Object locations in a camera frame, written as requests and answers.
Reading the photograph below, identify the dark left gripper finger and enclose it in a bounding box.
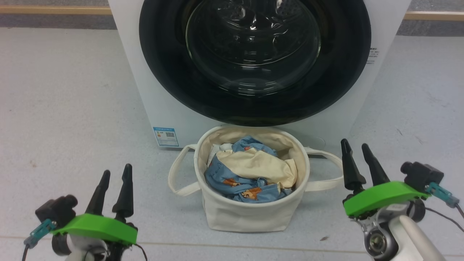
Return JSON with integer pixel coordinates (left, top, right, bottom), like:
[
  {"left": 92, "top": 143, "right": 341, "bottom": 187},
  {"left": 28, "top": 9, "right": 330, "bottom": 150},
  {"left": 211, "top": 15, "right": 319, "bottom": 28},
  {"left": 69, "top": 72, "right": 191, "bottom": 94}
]
[
  {"left": 112, "top": 163, "right": 134, "bottom": 220},
  {"left": 85, "top": 170, "right": 111, "bottom": 215}
]

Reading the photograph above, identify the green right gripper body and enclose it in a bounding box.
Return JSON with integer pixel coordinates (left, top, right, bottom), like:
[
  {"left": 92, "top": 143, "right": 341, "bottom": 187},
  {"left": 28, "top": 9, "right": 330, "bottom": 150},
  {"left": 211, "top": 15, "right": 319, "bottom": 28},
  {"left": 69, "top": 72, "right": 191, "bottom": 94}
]
[{"left": 343, "top": 181, "right": 430, "bottom": 218}]

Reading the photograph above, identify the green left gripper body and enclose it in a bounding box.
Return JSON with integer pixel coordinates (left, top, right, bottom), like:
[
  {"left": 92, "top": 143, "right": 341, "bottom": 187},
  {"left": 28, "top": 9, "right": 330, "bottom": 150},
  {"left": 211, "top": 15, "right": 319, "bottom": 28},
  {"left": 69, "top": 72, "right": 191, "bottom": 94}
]
[{"left": 51, "top": 213, "right": 138, "bottom": 261}]

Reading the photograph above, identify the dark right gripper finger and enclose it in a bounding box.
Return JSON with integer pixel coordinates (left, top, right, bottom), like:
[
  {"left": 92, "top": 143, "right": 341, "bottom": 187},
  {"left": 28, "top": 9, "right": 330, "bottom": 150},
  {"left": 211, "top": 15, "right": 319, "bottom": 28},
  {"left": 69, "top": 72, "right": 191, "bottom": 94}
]
[
  {"left": 362, "top": 144, "right": 390, "bottom": 186},
  {"left": 341, "top": 139, "right": 366, "bottom": 192}
]

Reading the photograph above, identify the cream cloth garment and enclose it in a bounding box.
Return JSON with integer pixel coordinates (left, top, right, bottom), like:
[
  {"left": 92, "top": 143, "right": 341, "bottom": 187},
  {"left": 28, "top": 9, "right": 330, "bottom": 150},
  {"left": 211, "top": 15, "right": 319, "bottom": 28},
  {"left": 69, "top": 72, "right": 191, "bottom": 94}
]
[{"left": 216, "top": 149, "right": 298, "bottom": 189}]

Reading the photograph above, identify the blue patterned garment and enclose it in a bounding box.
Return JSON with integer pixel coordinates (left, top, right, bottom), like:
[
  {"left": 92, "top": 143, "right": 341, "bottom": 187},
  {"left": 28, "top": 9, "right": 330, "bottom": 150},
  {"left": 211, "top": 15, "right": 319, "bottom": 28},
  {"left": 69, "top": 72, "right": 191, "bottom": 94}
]
[{"left": 204, "top": 136, "right": 294, "bottom": 203}]

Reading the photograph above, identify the black round washer door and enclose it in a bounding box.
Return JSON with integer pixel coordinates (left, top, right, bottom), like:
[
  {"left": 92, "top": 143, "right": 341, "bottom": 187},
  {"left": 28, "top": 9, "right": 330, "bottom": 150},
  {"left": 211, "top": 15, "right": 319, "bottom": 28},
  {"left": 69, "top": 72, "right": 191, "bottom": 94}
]
[{"left": 139, "top": 0, "right": 372, "bottom": 127}]

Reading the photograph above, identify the white front-load washing machine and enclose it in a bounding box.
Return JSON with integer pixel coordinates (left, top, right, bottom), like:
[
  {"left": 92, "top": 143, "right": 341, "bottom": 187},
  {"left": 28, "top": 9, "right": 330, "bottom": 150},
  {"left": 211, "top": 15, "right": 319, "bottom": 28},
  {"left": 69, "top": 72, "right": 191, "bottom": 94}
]
[{"left": 108, "top": 0, "right": 412, "bottom": 154}]

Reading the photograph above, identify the cream canvas laundry basket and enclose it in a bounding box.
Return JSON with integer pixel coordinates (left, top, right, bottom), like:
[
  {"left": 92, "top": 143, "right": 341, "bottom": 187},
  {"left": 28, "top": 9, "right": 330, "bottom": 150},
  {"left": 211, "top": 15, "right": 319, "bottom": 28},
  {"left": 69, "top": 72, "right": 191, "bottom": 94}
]
[{"left": 167, "top": 125, "right": 345, "bottom": 233}]

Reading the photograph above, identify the blue energy label sticker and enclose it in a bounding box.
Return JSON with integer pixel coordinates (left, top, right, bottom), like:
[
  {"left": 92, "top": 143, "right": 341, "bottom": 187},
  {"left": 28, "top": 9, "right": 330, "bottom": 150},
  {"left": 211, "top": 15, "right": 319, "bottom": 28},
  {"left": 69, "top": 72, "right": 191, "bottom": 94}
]
[{"left": 153, "top": 127, "right": 179, "bottom": 147}]

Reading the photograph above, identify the white cushion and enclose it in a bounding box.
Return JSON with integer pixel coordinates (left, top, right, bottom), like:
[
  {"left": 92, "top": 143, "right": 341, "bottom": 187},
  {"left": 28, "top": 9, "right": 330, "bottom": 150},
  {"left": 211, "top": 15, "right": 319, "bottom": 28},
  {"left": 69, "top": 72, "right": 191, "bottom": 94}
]
[{"left": 207, "top": 143, "right": 233, "bottom": 165}]

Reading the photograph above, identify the teal-plug right camera cable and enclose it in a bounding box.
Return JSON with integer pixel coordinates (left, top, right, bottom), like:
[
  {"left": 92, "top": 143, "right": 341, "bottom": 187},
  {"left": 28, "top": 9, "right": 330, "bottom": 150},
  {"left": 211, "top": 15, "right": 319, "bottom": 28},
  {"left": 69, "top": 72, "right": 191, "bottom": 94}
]
[{"left": 426, "top": 182, "right": 464, "bottom": 232}]

